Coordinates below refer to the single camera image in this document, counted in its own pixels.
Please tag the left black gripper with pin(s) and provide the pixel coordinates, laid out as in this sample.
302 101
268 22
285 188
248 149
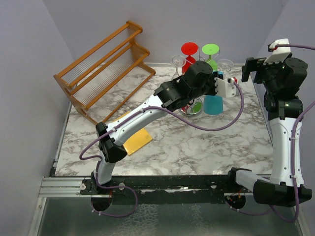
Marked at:
215 74

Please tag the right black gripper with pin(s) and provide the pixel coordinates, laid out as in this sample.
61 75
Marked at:
252 65

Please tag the blue plastic wine glass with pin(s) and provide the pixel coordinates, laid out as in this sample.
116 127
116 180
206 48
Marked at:
213 105

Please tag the clear champagne flute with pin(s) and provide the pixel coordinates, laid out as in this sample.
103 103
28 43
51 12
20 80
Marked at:
177 61
224 66

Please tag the green plastic wine glass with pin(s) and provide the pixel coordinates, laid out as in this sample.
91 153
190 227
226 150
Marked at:
212 51

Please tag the red plastic wine glass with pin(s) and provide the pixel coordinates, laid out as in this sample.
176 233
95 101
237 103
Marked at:
189 49

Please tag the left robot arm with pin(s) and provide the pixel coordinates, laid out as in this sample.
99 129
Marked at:
171 95

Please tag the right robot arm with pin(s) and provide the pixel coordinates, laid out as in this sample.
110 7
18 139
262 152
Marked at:
285 187

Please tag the chrome wine glass rack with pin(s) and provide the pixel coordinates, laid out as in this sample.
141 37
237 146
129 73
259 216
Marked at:
194 107

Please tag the wooden shelf rack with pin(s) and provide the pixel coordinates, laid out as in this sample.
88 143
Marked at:
104 78

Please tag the yellow book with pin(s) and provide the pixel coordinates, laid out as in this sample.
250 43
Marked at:
137 141

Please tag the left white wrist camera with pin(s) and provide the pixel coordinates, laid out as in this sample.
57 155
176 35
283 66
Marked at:
226 87

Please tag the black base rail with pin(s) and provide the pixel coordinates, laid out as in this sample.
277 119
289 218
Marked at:
162 190

